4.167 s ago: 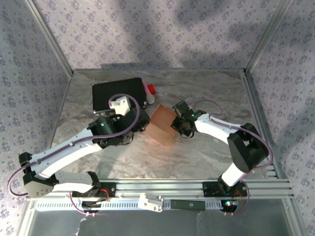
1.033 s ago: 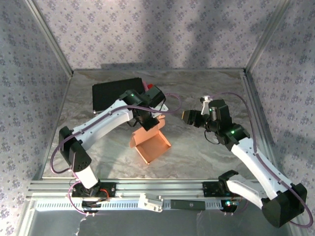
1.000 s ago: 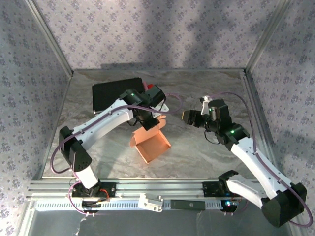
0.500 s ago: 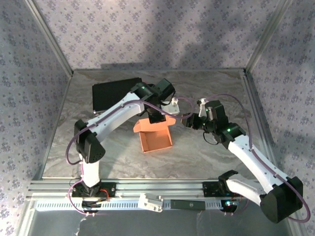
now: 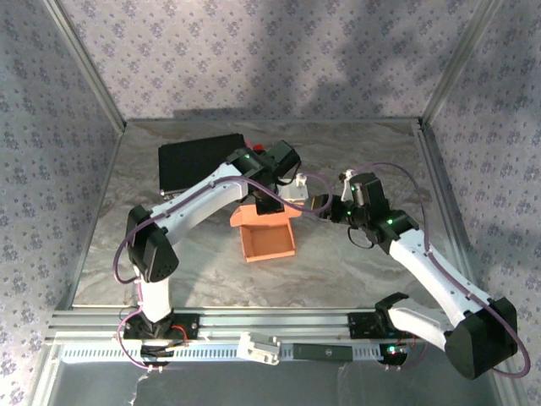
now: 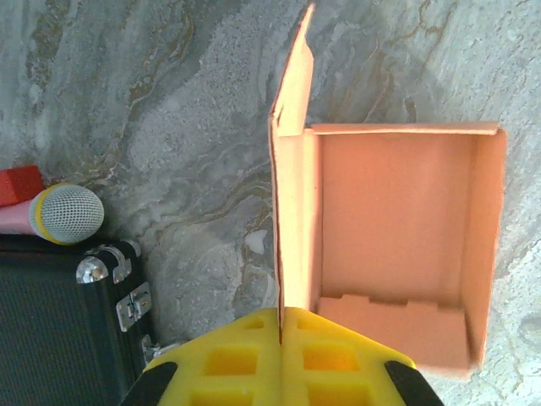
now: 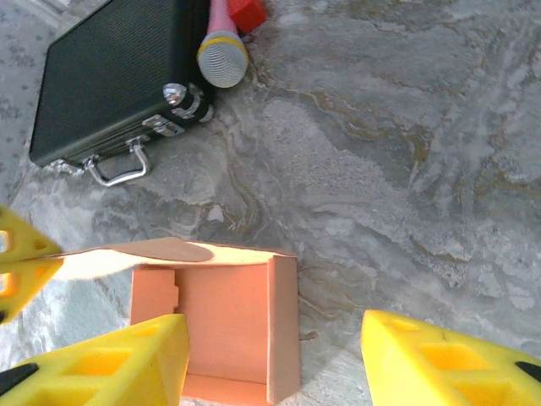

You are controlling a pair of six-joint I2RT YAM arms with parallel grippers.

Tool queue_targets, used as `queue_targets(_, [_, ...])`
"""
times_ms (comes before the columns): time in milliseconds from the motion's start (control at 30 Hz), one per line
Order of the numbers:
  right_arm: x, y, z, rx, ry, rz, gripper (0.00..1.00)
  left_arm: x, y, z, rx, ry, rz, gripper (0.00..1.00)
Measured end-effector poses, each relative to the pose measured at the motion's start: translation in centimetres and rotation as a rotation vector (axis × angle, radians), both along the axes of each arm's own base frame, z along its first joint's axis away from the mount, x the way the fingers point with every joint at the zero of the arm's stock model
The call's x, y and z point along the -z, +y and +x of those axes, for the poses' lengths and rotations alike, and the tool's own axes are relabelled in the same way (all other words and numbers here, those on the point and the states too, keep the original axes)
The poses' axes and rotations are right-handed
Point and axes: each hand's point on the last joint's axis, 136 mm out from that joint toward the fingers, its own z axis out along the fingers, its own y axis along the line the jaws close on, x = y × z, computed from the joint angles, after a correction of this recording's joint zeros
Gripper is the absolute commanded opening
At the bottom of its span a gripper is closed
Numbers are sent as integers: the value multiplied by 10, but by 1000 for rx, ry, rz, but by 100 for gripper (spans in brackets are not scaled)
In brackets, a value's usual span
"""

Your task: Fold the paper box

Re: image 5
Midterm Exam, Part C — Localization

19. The brown cardboard paper box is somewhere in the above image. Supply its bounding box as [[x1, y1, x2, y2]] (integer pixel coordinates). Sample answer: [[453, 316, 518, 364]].
[[229, 205, 303, 264]]

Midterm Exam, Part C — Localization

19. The black hard case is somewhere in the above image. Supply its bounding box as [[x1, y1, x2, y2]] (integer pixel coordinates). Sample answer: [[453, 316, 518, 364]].
[[157, 133, 247, 199]]

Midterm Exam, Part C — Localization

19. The black bar device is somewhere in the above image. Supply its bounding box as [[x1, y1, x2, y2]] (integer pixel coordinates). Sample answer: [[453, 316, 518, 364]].
[[292, 343, 354, 363]]

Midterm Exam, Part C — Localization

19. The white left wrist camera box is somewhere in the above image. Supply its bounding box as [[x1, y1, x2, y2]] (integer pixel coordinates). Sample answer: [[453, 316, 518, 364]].
[[278, 172, 309, 205]]

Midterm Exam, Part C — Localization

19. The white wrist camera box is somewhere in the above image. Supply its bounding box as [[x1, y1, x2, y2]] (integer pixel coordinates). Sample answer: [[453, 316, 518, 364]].
[[339, 168, 357, 200], [278, 172, 309, 205]]

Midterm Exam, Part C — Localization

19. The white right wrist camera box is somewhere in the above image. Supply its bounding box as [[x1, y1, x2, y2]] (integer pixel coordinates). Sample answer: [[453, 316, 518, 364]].
[[339, 168, 357, 200]]

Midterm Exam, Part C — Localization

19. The aluminium frame rail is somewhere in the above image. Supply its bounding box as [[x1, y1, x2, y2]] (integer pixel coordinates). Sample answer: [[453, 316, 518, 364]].
[[492, 371, 529, 406], [124, 118, 424, 126], [29, 340, 64, 406], [416, 118, 483, 305]]

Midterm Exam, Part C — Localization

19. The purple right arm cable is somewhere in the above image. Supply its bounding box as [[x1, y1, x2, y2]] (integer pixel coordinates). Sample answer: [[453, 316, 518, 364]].
[[348, 162, 532, 379]]

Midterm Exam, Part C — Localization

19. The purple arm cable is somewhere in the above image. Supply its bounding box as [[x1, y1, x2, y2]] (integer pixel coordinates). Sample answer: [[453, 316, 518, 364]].
[[348, 162, 532, 379], [112, 172, 333, 374]]

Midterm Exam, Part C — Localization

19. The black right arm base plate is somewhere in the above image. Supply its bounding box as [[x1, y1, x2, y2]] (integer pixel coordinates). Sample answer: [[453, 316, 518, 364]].
[[347, 311, 426, 339]]

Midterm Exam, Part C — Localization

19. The wide aluminium base rail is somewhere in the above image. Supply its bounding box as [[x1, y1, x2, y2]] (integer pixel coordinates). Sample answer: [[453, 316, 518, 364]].
[[46, 308, 466, 343]]

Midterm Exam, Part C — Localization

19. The aluminium frame post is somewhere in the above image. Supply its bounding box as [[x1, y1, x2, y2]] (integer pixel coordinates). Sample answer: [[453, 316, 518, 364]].
[[420, 0, 506, 128], [41, 0, 128, 130]]

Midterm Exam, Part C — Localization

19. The white plastic bracket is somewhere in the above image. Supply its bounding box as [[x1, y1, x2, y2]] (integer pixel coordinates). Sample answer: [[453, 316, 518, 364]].
[[237, 332, 281, 367]]

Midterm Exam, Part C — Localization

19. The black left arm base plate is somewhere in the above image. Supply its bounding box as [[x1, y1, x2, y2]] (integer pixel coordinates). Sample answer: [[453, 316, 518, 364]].
[[120, 312, 202, 342]]

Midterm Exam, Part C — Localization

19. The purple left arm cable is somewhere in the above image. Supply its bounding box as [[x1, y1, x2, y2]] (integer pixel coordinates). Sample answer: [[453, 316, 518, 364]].
[[112, 172, 333, 374]]

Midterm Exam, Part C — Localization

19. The white slotted cable duct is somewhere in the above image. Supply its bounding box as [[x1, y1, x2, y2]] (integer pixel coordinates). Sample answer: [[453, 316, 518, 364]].
[[58, 340, 409, 365]]

